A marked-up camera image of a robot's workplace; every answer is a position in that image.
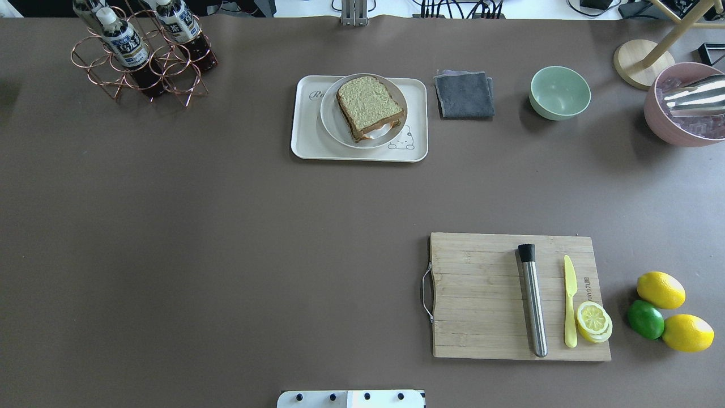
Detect tea bottle front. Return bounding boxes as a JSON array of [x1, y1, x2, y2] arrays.
[[96, 7, 165, 98]]

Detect metal ice scoop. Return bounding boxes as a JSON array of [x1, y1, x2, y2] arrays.
[[663, 74, 724, 117]]

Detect copper wire bottle rack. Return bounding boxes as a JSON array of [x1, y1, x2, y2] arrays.
[[71, 1, 208, 105]]

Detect upper whole lemon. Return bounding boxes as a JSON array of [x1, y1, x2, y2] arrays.
[[636, 271, 686, 309]]

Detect wooden cutting board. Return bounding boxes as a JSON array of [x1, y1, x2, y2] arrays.
[[429, 232, 611, 362]]

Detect whole lemon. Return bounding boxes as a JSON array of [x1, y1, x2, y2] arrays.
[[661, 313, 715, 353], [636, 271, 686, 309]]

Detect green bowl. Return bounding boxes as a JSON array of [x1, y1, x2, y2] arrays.
[[528, 66, 591, 121]]

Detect tea bottle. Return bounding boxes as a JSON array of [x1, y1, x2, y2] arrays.
[[96, 7, 165, 98], [72, 0, 107, 35], [155, 1, 218, 73]]

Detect lime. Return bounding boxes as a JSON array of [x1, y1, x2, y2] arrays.
[[626, 300, 665, 340]]

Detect cream rabbit tray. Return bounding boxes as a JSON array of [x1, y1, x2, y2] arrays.
[[291, 75, 428, 163]]

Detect grey folded cloth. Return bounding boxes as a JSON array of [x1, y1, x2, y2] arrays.
[[433, 70, 495, 119]]

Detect pink bowl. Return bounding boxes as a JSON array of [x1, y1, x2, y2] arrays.
[[643, 62, 723, 147]]

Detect lower whole lemon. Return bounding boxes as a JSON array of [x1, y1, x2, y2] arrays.
[[661, 313, 715, 353]]

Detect yellow plastic knife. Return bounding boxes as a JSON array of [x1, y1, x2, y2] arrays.
[[564, 254, 578, 349]]

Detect tea bottle back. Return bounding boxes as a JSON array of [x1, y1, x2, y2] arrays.
[[72, 0, 107, 35]]

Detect tea bottle right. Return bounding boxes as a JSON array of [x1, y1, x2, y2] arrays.
[[155, 1, 218, 73]]

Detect bread slice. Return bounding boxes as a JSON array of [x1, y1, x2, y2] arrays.
[[336, 75, 406, 134], [352, 121, 400, 143]]

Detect bread slice on plate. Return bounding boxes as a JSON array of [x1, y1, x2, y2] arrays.
[[352, 121, 400, 143]]

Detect fried egg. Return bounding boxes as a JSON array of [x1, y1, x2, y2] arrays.
[[364, 124, 395, 140]]

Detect white plate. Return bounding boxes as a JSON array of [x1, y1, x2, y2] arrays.
[[319, 73, 408, 149]]

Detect lemon slice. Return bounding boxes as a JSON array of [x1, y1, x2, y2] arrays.
[[577, 300, 613, 343]]

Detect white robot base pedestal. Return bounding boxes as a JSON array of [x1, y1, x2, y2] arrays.
[[276, 389, 427, 407]]

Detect wooden stand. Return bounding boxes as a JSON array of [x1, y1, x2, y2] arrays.
[[613, 1, 723, 90]]

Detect ice cubes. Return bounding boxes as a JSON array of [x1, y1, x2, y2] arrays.
[[656, 78, 723, 138]]

